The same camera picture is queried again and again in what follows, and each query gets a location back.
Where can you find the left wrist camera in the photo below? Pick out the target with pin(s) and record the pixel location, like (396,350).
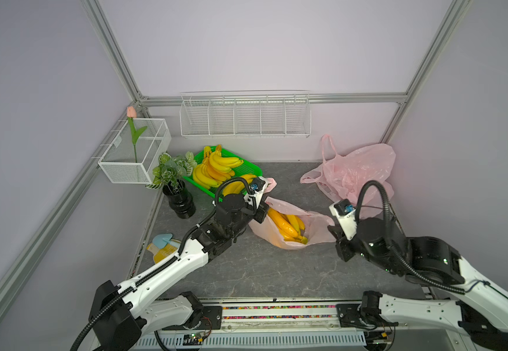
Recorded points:
(255,192)

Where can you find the white wire basket left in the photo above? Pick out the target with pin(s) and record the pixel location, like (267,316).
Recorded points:
(132,155)

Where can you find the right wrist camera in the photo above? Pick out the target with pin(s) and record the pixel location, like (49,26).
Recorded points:
(345,225)

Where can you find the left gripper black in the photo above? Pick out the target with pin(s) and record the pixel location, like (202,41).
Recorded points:
(258,210)

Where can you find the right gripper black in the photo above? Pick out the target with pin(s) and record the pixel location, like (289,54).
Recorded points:
(342,245)

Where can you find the yellow white work glove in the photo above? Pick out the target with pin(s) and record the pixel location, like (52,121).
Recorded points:
(160,255)

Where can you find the green plastic basket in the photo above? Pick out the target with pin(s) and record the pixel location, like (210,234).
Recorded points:
(201,175)

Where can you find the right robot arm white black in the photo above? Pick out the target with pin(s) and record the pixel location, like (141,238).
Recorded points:
(475,307)

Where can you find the black plant vase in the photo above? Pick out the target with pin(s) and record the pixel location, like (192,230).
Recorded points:
(180,199)

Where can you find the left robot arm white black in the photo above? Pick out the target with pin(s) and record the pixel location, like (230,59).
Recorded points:
(121,314)

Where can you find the white wire shelf back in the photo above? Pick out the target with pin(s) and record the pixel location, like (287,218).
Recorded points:
(272,113)

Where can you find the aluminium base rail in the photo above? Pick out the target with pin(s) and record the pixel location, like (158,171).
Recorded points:
(283,326)

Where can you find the yellow banana bunch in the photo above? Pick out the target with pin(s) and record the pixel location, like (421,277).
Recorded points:
(216,169)
(290,227)

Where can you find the pink artificial tulip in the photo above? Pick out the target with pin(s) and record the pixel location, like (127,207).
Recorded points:
(136,133)

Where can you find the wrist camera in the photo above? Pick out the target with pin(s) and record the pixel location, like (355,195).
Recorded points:
(255,192)
(345,225)

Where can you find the yellow banana bunch in basket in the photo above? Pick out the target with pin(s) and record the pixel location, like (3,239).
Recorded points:
(216,169)

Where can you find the plain pink plastic bag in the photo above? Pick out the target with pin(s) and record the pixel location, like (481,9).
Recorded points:
(343,177)

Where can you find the printed pink plastic bag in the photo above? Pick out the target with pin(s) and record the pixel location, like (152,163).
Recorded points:
(316,226)

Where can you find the green potted plant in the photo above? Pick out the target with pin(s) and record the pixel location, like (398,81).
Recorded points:
(171,170)

